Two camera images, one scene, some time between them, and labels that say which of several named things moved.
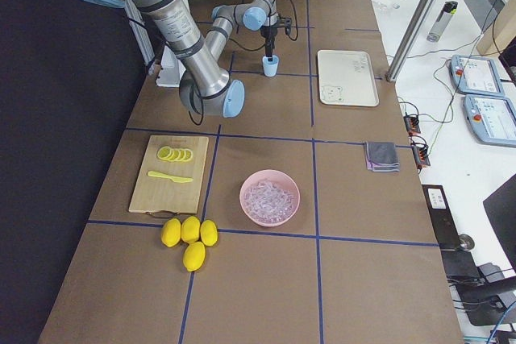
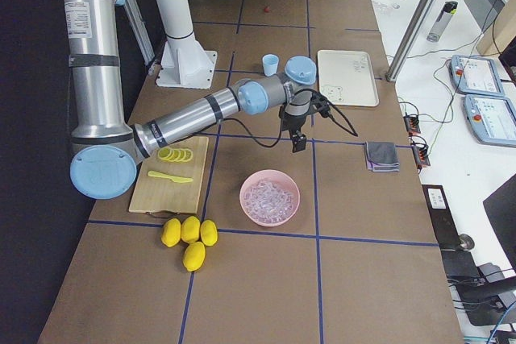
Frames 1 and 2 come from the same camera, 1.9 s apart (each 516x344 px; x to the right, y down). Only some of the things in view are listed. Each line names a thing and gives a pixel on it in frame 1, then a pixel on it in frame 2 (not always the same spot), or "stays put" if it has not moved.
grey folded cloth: x=382 y=156 stays put
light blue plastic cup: x=270 y=67 stays put
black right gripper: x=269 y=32 to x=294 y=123
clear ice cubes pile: x=268 y=202 stays put
